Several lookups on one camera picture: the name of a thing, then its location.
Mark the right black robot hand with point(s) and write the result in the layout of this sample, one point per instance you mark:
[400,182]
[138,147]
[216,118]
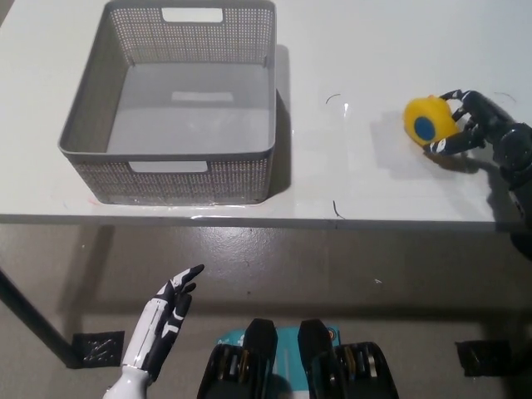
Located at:
[484,120]

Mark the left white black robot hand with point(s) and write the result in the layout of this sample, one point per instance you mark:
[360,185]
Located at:
[149,332]

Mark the yellow rubber duck toy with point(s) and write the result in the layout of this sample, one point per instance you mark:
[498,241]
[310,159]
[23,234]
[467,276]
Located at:
[436,116]

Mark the black teal robot body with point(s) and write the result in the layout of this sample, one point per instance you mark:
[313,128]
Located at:
[257,365]

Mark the grey perforated plastic basket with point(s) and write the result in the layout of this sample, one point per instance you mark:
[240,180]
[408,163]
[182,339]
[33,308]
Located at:
[95,124]

